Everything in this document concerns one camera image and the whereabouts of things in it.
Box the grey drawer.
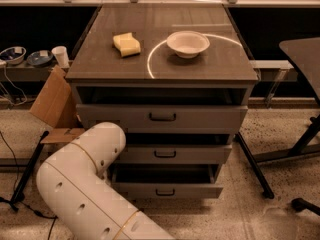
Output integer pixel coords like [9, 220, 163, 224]
[116, 145, 232, 164]
[109, 164, 223, 199]
[77, 104, 247, 134]

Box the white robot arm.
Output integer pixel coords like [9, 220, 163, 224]
[36, 122, 173, 240]

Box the grey drawer cabinet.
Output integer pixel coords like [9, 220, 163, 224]
[65, 3, 259, 182]

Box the white bowl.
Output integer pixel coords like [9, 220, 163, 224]
[166, 31, 210, 59]

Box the yellow sponge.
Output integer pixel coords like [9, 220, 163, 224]
[113, 32, 141, 57]

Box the brown cardboard box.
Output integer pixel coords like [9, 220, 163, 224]
[30, 65, 84, 144]

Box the white paper cup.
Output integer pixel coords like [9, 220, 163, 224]
[52, 46, 69, 69]

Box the blue bowl right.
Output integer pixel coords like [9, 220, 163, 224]
[27, 50, 53, 67]

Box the blue bowl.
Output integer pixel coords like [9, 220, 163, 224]
[0, 46, 26, 65]
[27, 50, 53, 67]

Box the black right stand leg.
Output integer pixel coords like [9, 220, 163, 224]
[236, 132, 274, 199]

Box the black stand leg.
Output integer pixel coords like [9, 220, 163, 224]
[10, 131, 49, 204]
[236, 132, 274, 199]

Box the dark side table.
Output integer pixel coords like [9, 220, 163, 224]
[255, 37, 320, 162]

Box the blue bowl left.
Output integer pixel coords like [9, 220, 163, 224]
[0, 46, 26, 65]

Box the black left stand leg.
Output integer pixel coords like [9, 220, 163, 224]
[10, 131, 49, 204]

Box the black chair caster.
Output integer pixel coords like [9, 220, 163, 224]
[291, 198, 320, 216]

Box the black floor cable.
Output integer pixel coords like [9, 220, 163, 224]
[0, 130, 58, 240]

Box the white cable left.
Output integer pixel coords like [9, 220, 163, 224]
[0, 62, 28, 107]

